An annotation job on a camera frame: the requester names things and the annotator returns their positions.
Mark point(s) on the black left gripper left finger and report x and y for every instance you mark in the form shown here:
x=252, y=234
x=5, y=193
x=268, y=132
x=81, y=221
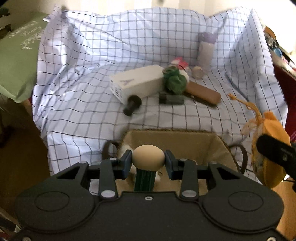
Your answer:
x=111, y=170

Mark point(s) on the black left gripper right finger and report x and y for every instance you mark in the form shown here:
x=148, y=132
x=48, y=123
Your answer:
x=185, y=170

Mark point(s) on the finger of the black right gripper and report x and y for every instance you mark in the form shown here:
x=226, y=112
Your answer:
x=278, y=160

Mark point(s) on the orange drawstring pouch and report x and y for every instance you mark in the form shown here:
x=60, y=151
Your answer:
x=263, y=124

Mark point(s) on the beige foam ball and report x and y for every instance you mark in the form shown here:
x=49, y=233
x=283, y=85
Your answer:
x=148, y=158

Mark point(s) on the green and white plush toy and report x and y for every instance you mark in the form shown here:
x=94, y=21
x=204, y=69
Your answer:
x=174, y=81

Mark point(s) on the white fluffy plush toy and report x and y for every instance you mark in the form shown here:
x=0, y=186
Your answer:
x=132, y=173

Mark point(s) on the woven basket with fabric liner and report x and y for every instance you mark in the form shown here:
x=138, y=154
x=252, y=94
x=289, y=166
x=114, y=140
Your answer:
x=200, y=146

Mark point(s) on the black mushroom-shaped knob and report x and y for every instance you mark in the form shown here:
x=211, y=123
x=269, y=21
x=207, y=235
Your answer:
x=133, y=103

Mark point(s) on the dark cylindrical battery tube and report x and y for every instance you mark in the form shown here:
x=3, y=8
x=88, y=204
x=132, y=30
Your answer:
x=168, y=99

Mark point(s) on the brown leather glasses case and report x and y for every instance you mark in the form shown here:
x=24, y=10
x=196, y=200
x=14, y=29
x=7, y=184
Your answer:
x=202, y=93

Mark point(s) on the white rectangular carton box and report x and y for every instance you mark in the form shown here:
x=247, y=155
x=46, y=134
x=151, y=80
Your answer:
x=143, y=82

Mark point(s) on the cluttered side shelf items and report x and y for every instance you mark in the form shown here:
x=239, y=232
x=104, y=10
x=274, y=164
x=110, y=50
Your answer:
x=280, y=57

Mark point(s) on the blue checked bed sheet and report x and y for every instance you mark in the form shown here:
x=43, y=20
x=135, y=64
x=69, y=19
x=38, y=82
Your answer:
x=76, y=112

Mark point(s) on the pink and white small object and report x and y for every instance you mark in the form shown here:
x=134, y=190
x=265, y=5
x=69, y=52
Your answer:
x=180, y=63

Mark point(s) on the purple lidded water bottle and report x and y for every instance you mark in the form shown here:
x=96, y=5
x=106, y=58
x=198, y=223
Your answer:
x=206, y=50

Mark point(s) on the green embroidered pillow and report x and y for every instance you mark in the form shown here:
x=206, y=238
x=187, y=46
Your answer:
x=19, y=56

